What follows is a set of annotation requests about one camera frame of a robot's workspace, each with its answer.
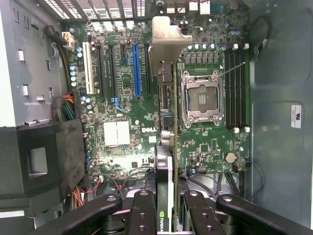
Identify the black fan shroud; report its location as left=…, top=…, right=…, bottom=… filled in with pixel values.
left=0, top=119, right=86, bottom=216

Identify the silver chipset heat sink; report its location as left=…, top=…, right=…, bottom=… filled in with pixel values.
left=103, top=120, right=131, bottom=147

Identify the short black expansion slot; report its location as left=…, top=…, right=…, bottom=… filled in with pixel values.
left=119, top=44, right=128, bottom=61

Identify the metal CPU socket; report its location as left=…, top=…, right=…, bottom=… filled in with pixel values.
left=180, top=70, right=224, bottom=129

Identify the thin socket locking lever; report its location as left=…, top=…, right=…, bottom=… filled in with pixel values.
left=219, top=61, right=246, bottom=77

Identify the coloured power wire bundle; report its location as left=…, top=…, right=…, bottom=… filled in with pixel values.
left=50, top=94, right=83, bottom=122

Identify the blue expansion slot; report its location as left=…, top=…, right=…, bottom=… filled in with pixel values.
left=132, top=43, right=143, bottom=99

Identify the round coin battery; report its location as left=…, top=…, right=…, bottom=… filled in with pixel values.
left=224, top=151, right=238, bottom=164

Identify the black open PC case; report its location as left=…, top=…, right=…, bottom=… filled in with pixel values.
left=0, top=0, right=313, bottom=235

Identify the braided power cable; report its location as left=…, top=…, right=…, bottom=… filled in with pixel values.
left=45, top=25, right=76, bottom=96

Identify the white expansion slot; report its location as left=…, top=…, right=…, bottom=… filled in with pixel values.
left=82, top=41, right=95, bottom=95

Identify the green motherboard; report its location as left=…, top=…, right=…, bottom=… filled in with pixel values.
left=65, top=2, right=251, bottom=181

